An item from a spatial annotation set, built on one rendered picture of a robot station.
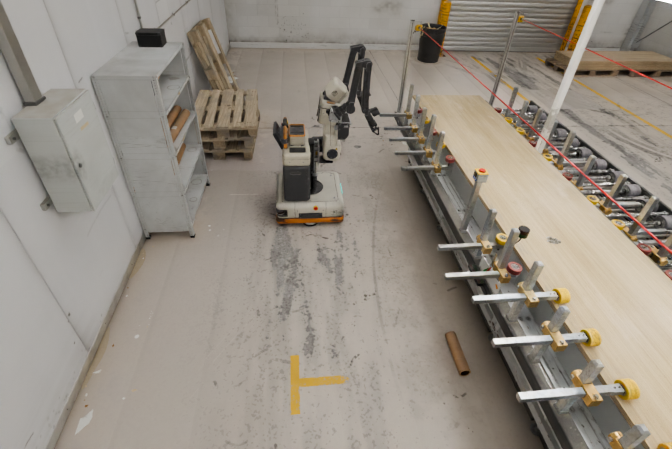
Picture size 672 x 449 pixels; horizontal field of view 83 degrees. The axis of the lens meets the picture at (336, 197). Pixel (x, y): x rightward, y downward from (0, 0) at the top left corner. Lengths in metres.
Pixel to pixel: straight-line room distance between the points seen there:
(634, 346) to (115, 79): 3.49
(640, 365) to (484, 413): 1.01
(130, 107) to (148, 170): 0.55
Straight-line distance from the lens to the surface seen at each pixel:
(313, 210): 3.70
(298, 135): 3.48
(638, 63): 10.58
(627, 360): 2.39
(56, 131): 2.44
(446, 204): 3.18
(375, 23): 9.56
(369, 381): 2.88
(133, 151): 3.46
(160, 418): 2.91
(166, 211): 3.75
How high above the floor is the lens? 2.53
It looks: 37 degrees down
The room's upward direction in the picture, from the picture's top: 3 degrees clockwise
